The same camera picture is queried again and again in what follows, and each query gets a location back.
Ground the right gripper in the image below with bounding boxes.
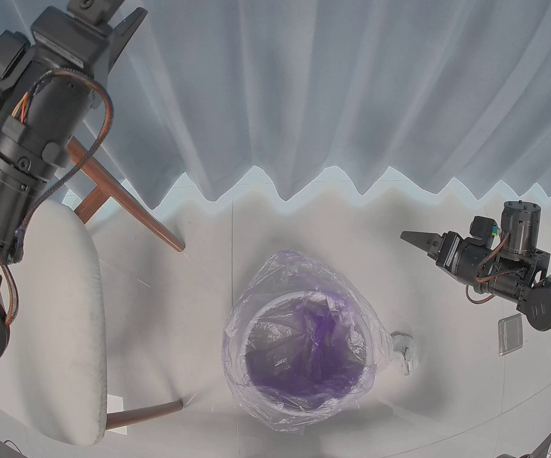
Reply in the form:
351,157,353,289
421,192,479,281
401,230,501,288

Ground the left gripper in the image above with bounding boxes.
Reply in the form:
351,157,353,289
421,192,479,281
0,0,152,169

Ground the white paper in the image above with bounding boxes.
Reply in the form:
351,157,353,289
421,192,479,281
389,332,422,376

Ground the purple plastic bag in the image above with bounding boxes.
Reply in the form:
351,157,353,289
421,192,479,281
221,249,396,436

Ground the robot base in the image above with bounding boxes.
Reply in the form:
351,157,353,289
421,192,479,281
0,434,30,458

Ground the white trash bin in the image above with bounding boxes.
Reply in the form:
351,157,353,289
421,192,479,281
237,290,372,419

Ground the pale blue curtain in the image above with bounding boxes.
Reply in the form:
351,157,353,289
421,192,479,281
0,0,551,209

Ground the white cushioned wooden chair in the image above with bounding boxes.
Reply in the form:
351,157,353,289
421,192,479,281
0,139,186,447

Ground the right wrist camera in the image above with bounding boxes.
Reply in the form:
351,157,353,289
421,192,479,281
469,215,501,247

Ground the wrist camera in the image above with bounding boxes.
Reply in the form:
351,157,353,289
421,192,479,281
0,30,36,109
469,215,501,247

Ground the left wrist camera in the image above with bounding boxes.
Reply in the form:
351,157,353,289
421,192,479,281
0,30,36,109

